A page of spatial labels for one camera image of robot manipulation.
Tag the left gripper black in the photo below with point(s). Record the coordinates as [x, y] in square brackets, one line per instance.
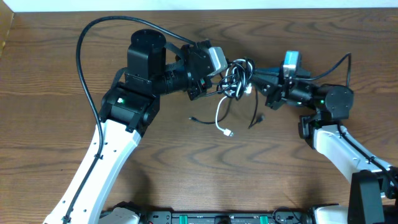
[195, 88]

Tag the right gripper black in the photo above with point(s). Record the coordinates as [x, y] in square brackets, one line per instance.
[275, 88]

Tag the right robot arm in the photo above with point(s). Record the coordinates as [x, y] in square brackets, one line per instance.
[371, 178]

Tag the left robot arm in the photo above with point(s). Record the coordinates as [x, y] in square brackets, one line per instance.
[155, 67]

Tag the cardboard box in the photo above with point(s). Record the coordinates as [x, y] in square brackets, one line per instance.
[6, 19]

